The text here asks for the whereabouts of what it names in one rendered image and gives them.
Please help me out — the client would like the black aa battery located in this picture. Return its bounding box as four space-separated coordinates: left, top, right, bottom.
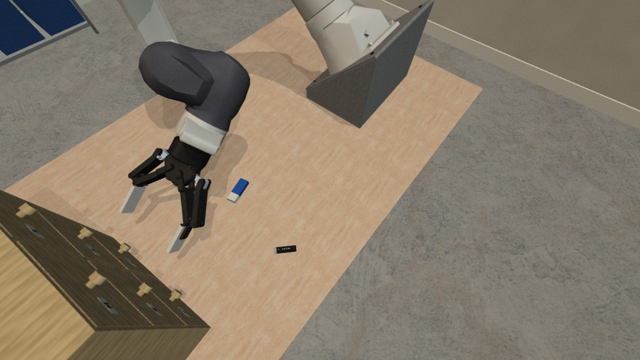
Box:
274 245 297 254

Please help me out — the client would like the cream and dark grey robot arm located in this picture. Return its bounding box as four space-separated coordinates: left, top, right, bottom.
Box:
117 0 400 156

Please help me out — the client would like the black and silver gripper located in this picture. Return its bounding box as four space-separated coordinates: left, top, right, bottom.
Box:
119 136 211 254

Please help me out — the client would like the blue and white eraser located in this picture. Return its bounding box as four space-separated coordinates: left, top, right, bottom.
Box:
227 178 249 204

